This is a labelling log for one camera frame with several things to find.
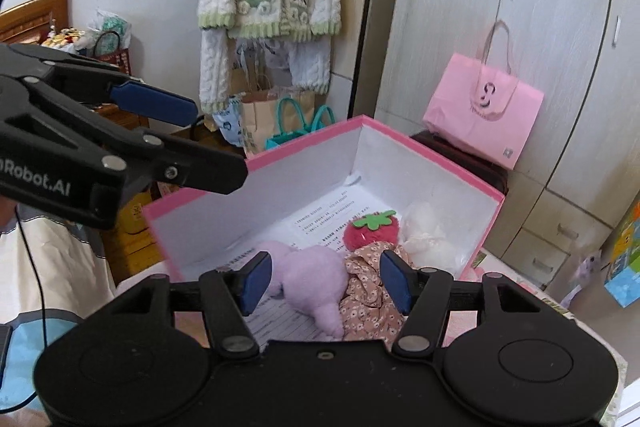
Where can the floral tablecloth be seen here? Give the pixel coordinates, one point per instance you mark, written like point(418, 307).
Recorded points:
point(552, 296)

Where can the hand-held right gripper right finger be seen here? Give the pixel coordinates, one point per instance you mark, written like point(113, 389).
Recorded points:
point(395, 282)

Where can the person's white blue shirt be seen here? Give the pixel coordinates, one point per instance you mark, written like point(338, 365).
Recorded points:
point(60, 257)

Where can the white blue printed bag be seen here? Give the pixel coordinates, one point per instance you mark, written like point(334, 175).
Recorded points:
point(227, 124)

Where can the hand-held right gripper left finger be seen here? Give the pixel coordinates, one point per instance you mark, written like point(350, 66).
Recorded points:
point(256, 282)

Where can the red patterned bag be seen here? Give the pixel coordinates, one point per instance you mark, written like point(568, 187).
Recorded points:
point(117, 59)

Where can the floral fabric scrunchie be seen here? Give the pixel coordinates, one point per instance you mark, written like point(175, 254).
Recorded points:
point(360, 289)

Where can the pink shopping bag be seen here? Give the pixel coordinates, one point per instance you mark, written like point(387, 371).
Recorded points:
point(475, 117)

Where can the yellow printed carton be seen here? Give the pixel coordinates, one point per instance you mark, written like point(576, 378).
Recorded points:
point(135, 214)

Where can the pink cardboard box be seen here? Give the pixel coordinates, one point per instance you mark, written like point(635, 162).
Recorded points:
point(300, 167)

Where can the brown paper bag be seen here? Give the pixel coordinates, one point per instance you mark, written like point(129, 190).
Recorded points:
point(260, 117)

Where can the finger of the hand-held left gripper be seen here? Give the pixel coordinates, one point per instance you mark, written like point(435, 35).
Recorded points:
point(200, 169)
point(150, 99)

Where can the strawberry plush toy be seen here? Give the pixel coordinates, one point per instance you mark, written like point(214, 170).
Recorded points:
point(370, 234)

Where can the colourful gift bag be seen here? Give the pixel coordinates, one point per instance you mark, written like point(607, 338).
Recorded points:
point(625, 257)

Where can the wooden bed headboard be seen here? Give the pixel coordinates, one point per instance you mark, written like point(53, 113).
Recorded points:
point(35, 14)

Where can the white plastic bag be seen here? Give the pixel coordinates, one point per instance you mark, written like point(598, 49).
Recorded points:
point(430, 242)
point(112, 24)

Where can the dark case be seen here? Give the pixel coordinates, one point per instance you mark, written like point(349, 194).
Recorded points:
point(465, 162)

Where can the teal tote bag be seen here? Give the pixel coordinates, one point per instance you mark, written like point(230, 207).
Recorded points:
point(287, 127)

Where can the purple plush toy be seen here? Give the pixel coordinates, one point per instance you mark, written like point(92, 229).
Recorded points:
point(310, 277)

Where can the printed paper sheet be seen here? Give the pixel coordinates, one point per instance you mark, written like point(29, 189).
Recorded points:
point(320, 217)

